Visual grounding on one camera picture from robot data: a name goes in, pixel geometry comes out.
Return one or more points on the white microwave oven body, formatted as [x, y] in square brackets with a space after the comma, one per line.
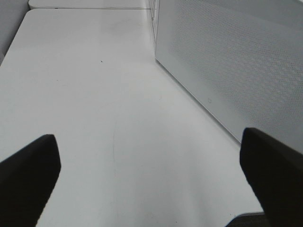
[154, 7]

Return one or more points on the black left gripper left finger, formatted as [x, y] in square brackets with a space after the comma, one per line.
[27, 180]

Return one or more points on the white microwave door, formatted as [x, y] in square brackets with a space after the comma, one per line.
[241, 59]

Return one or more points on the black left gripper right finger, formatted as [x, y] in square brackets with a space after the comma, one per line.
[275, 173]

